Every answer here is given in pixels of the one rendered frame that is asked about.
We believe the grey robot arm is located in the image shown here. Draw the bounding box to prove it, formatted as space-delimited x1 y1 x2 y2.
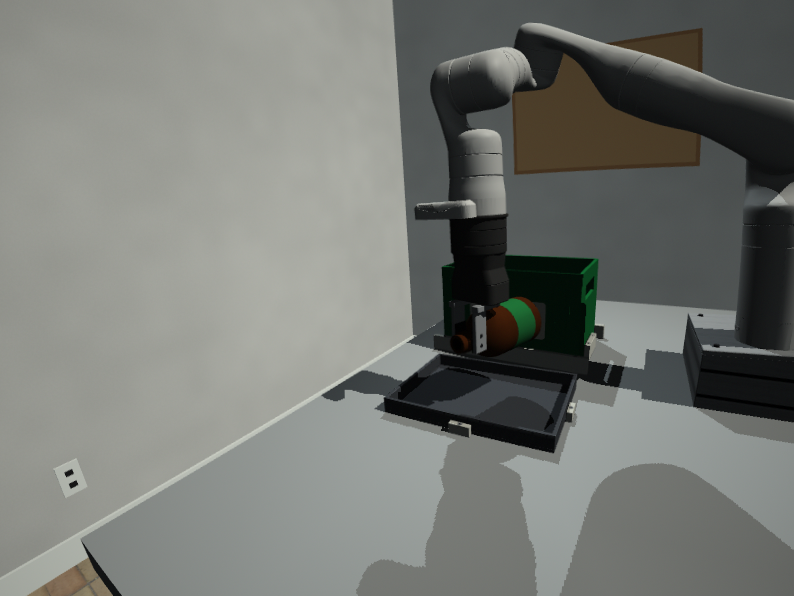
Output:
430 23 794 351

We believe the dark green crate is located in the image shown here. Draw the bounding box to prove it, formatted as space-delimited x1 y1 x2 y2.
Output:
442 255 598 356

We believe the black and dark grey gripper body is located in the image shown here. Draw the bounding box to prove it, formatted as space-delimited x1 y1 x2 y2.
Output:
414 175 509 306

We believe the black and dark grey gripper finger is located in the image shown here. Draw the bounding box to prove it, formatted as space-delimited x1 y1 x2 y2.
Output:
449 300 471 336
471 304 500 354

